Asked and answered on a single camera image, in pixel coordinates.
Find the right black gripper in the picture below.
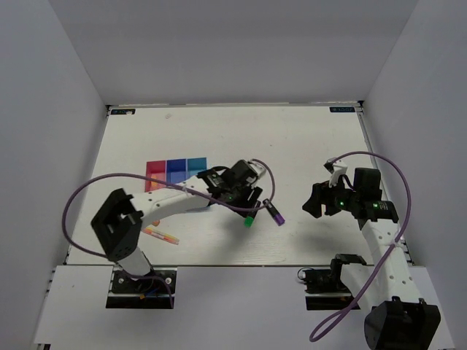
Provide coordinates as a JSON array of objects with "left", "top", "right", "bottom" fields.
[{"left": 302, "top": 174, "right": 360, "bottom": 218}]

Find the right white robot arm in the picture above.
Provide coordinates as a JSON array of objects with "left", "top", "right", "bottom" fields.
[{"left": 298, "top": 165, "right": 441, "bottom": 349}]

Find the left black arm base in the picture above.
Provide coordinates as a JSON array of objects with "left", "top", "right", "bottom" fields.
[{"left": 106, "top": 270, "right": 172, "bottom": 309}]

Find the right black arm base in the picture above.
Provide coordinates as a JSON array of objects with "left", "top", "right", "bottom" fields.
[{"left": 297, "top": 268, "right": 353, "bottom": 311}]

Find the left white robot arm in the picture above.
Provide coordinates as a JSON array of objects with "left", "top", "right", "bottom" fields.
[{"left": 90, "top": 160, "right": 266, "bottom": 291}]

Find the green capped black highlighter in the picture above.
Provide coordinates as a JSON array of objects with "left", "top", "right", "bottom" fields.
[{"left": 244, "top": 216, "right": 255, "bottom": 228}]

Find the purple capped black highlighter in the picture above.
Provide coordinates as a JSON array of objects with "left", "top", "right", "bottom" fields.
[{"left": 263, "top": 199, "right": 285, "bottom": 226}]

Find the light blue container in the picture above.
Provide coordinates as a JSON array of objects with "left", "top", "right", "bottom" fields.
[{"left": 187, "top": 157, "right": 207, "bottom": 178}]

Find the dark blue container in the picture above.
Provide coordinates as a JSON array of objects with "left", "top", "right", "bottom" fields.
[{"left": 166, "top": 158, "right": 187, "bottom": 184}]

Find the yellow pink highlighter pen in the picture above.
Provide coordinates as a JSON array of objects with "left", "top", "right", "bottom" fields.
[{"left": 142, "top": 227, "right": 180, "bottom": 245}]

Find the right blue corner label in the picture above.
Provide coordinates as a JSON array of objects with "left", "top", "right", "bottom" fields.
[{"left": 329, "top": 106, "right": 355, "bottom": 113}]

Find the blue corner label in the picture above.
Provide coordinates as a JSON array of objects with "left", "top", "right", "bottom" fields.
[
  {"left": 110, "top": 109, "right": 136, "bottom": 115},
  {"left": 329, "top": 106, "right": 355, "bottom": 113}
]

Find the pink container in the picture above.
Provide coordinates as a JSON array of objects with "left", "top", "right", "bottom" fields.
[{"left": 145, "top": 160, "right": 166, "bottom": 192}]

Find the left blue corner label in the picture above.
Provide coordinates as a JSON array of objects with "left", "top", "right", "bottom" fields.
[{"left": 110, "top": 109, "right": 136, "bottom": 115}]

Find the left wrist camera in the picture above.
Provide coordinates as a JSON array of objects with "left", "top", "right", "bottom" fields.
[{"left": 247, "top": 160, "right": 266, "bottom": 179}]

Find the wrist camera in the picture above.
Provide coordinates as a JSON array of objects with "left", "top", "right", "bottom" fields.
[
  {"left": 323, "top": 158, "right": 348, "bottom": 188},
  {"left": 247, "top": 160, "right": 266, "bottom": 179}
]

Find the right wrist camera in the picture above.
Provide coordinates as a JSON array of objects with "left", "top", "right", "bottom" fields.
[{"left": 323, "top": 158, "right": 348, "bottom": 188}]

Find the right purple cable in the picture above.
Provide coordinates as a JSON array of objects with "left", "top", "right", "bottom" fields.
[{"left": 309, "top": 151, "right": 412, "bottom": 343}]

